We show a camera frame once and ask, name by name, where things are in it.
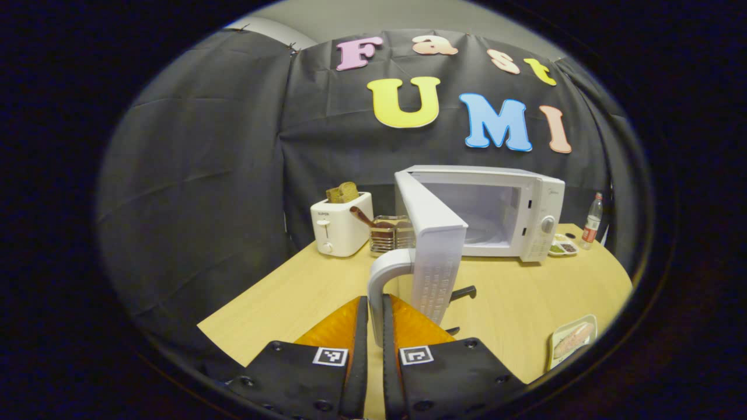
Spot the pale rectangular plate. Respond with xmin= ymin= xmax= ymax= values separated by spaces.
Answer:
xmin=548 ymin=314 xmax=598 ymax=373

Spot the wire utensil holder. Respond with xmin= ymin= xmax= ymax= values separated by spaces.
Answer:
xmin=369 ymin=215 xmax=417 ymax=257

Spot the wooden spoon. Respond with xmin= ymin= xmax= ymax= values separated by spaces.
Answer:
xmin=350 ymin=206 xmax=381 ymax=230

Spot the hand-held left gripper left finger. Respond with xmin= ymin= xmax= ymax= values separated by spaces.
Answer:
xmin=225 ymin=296 xmax=370 ymax=420

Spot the white toaster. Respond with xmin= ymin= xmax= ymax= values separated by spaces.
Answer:
xmin=310 ymin=191 xmax=375 ymax=258

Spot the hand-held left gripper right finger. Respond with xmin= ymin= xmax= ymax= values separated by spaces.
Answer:
xmin=382 ymin=293 xmax=526 ymax=420

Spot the white sectioned bean dish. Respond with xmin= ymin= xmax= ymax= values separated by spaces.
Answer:
xmin=548 ymin=233 xmax=580 ymax=258

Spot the clear plastic bottle red label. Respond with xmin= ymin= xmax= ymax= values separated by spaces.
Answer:
xmin=581 ymin=192 xmax=605 ymax=251

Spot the brown toast slice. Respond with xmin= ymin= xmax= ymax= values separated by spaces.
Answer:
xmin=325 ymin=181 xmax=360 ymax=204

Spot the glass microwave turntable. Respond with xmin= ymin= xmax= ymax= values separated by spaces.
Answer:
xmin=464 ymin=225 xmax=512 ymax=246

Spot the white microwave oven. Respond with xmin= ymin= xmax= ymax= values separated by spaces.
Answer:
xmin=367 ymin=165 xmax=566 ymax=348

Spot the brown bread roll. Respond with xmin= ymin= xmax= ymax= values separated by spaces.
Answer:
xmin=553 ymin=324 xmax=595 ymax=359

